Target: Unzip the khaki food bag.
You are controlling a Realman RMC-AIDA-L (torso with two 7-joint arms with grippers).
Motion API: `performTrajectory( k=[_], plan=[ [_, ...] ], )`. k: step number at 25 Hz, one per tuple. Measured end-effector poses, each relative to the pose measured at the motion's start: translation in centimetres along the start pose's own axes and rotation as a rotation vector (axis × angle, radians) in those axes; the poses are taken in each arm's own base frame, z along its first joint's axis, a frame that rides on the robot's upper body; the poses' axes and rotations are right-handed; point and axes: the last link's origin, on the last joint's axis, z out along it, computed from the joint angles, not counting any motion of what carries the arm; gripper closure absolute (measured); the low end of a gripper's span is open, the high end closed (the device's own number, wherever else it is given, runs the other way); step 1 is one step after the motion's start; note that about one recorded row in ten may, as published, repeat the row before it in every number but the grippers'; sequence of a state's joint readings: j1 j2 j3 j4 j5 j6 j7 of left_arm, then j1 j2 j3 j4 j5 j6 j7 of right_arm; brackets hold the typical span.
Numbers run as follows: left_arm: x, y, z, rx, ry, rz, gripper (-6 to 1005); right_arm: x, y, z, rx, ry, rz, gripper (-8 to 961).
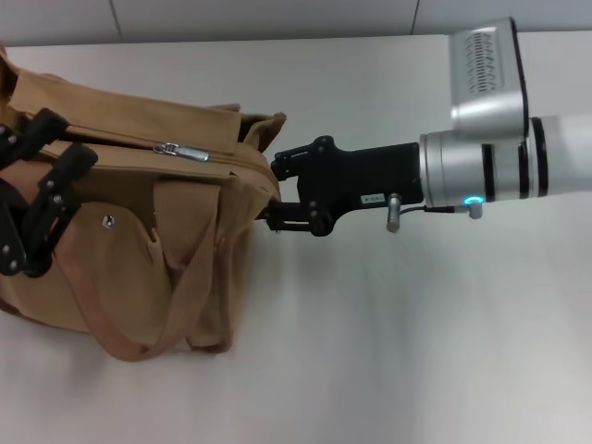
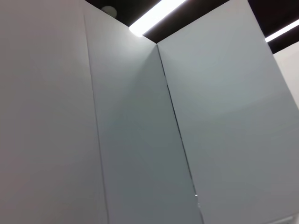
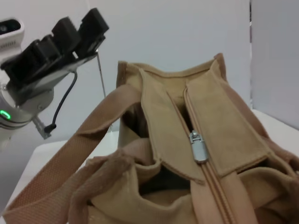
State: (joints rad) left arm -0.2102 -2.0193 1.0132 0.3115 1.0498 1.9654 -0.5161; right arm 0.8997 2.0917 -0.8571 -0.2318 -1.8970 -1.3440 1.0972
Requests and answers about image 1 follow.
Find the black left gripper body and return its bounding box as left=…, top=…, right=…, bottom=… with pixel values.
left=0, top=178, right=30, bottom=278

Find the right gripper connector cable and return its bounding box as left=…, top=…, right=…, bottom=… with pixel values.
left=386, top=192, right=486, bottom=233

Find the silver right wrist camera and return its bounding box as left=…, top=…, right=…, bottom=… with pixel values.
left=448, top=17, right=534, bottom=139

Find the silver metal zipper pull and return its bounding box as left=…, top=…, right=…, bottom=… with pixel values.
left=154, top=142, right=210, bottom=163

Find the khaki canvas food bag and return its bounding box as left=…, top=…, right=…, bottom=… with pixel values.
left=0, top=41, right=290, bottom=362

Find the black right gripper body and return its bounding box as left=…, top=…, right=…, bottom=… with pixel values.
left=294, top=135, right=426, bottom=238

